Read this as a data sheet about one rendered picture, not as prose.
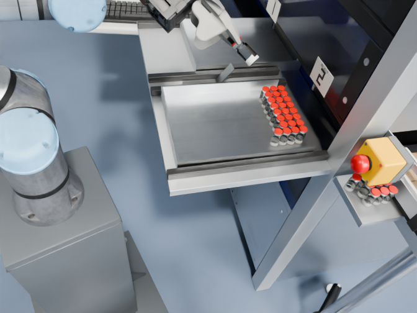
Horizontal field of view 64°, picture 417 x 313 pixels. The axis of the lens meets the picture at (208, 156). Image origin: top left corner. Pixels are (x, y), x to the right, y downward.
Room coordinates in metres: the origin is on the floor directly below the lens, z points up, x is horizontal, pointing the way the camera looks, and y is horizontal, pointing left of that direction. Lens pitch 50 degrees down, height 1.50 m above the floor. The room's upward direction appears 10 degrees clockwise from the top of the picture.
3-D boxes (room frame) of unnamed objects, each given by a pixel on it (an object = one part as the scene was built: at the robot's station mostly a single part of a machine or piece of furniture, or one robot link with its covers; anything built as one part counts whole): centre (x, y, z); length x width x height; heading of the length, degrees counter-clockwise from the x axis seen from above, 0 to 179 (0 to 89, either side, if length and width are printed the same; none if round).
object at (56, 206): (0.39, 0.35, 0.84); 0.15 x 0.15 x 0.10
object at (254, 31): (1.00, -0.03, 0.90); 0.34 x 0.26 x 0.04; 111
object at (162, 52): (0.81, -0.03, 0.87); 0.70 x 0.48 x 0.02; 21
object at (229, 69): (0.79, 0.04, 0.91); 0.14 x 0.03 x 0.06; 112
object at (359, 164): (0.47, -0.31, 1.00); 0.04 x 0.04 x 0.04; 21
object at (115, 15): (1.24, 0.34, 0.82); 0.40 x 0.14 x 0.02; 103
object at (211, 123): (0.64, -0.05, 0.90); 0.34 x 0.26 x 0.04; 111
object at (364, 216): (0.49, -0.40, 0.87); 0.14 x 0.13 x 0.02; 111
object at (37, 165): (0.39, 0.35, 0.96); 0.13 x 0.12 x 0.14; 32
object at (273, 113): (0.68, -0.15, 0.91); 0.18 x 0.02 x 0.05; 21
